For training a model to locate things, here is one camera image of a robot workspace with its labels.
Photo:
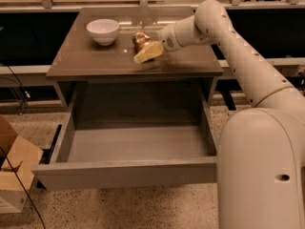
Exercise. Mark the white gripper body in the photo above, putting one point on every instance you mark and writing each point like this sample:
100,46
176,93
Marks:
166,37

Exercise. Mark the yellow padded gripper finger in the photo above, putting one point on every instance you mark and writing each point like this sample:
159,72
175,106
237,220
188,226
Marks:
152,50

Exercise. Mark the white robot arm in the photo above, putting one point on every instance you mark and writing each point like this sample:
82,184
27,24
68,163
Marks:
260,151

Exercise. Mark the grey drawer cabinet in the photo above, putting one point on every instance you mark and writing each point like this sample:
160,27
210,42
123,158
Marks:
81,59

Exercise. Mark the open grey top drawer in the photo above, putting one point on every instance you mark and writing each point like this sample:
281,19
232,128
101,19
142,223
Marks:
132,134

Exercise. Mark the white ceramic bowl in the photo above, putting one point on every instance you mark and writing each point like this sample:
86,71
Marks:
103,31

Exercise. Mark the cardboard box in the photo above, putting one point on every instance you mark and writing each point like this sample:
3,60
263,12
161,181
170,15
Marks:
18,157

